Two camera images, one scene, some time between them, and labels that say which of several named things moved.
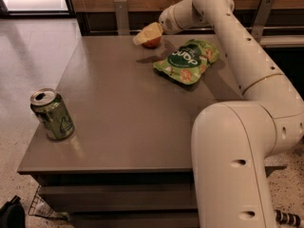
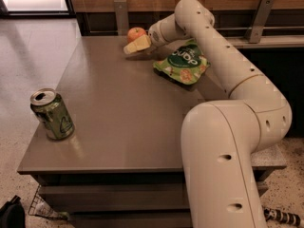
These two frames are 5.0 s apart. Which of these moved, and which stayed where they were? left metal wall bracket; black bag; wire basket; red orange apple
Moved: red orange apple
Stayed: black bag; wire basket; left metal wall bracket
